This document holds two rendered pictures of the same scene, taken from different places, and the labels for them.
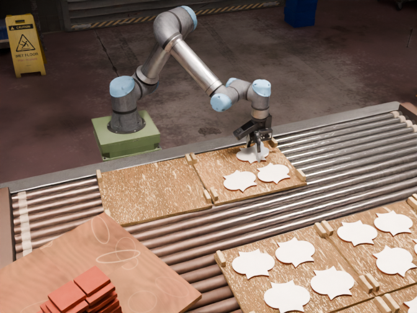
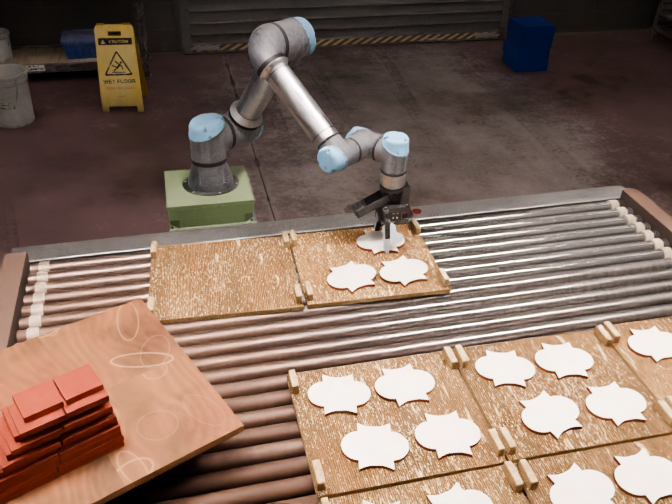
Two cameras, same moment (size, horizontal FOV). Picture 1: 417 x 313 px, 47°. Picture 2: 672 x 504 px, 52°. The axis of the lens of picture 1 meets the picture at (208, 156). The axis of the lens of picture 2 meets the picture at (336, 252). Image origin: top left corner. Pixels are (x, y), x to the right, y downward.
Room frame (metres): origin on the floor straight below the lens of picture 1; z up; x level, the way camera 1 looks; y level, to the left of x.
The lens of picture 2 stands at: (-0.02, -0.26, 2.12)
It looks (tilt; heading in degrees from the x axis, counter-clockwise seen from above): 35 degrees down; 6
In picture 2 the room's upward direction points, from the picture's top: 2 degrees clockwise
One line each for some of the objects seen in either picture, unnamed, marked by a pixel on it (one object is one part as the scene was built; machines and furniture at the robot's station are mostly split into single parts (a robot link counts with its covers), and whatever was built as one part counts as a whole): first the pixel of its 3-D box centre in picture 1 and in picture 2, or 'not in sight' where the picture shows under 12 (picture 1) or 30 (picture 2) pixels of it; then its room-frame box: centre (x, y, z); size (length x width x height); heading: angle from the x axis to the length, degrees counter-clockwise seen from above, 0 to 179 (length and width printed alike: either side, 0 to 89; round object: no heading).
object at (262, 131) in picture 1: (260, 127); (392, 201); (1.77, -0.23, 1.08); 0.09 x 0.08 x 0.12; 109
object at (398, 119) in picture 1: (235, 157); (357, 244); (1.80, -0.13, 0.90); 1.95 x 0.05 x 0.05; 111
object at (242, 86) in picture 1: (237, 90); (363, 144); (1.81, -0.12, 1.24); 0.11 x 0.11 x 0.08; 57
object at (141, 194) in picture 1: (151, 190); (223, 276); (1.53, 0.23, 0.93); 0.41 x 0.35 x 0.02; 108
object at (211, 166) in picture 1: (245, 169); (365, 262); (1.66, -0.16, 0.93); 0.41 x 0.35 x 0.02; 109
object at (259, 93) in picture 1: (260, 94); (394, 153); (1.77, -0.22, 1.24); 0.09 x 0.08 x 0.11; 57
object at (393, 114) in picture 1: (231, 151); (353, 235); (1.85, -0.11, 0.90); 1.95 x 0.05 x 0.05; 111
